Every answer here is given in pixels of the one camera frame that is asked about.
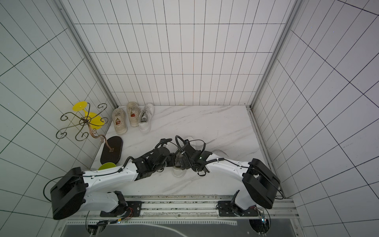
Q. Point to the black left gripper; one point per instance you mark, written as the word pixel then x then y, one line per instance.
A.
pixel 171 157

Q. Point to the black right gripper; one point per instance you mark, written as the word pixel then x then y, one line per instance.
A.
pixel 183 157

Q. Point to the white leather sneaker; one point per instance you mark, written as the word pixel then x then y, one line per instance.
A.
pixel 145 118
pixel 179 170

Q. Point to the grey shoe insole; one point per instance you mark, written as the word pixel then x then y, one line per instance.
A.
pixel 220 153

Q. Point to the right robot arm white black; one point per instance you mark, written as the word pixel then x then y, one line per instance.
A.
pixel 261 185

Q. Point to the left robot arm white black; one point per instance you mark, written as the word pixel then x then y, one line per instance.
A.
pixel 80 190

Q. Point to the dark oval stand base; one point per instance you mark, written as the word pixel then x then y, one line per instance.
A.
pixel 112 150

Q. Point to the green plastic bowl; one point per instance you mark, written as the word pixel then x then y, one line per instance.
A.
pixel 107 166

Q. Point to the beige sneaker red label right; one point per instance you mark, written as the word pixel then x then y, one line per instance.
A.
pixel 133 110

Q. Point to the beige sneaker red label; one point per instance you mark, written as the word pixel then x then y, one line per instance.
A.
pixel 119 121
pixel 133 110

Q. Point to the beige sneaker red label left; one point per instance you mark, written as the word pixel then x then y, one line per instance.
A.
pixel 119 121

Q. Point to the yellow plastic funnel cup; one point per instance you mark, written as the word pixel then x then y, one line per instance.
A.
pixel 94 120

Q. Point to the aluminium mounting rail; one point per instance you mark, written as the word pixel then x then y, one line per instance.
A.
pixel 204 207

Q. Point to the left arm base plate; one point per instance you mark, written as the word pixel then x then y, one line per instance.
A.
pixel 130 209

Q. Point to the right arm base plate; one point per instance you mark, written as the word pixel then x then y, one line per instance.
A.
pixel 237 209

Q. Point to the scrolled metal wire stand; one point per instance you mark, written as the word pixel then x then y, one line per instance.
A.
pixel 85 131

